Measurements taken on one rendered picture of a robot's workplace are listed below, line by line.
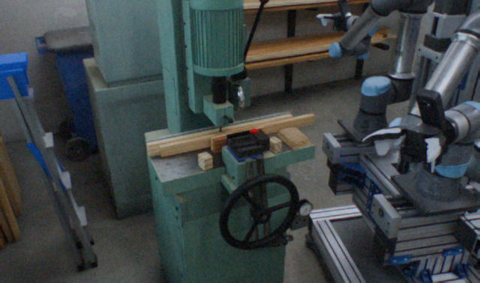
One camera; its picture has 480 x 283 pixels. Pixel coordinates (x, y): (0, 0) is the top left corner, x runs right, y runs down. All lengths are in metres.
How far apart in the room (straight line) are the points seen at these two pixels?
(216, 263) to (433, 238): 0.81
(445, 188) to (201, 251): 0.89
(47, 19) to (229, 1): 2.49
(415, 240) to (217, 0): 1.06
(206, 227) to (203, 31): 0.70
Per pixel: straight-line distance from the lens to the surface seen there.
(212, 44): 1.31
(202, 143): 1.49
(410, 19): 1.83
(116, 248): 2.48
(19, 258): 2.63
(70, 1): 3.59
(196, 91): 1.51
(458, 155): 1.13
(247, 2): 3.50
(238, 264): 1.70
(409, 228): 1.52
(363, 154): 1.88
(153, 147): 1.46
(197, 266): 1.61
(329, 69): 4.79
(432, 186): 1.50
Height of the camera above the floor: 1.64
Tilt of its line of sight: 26 degrees down
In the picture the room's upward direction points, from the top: straight up
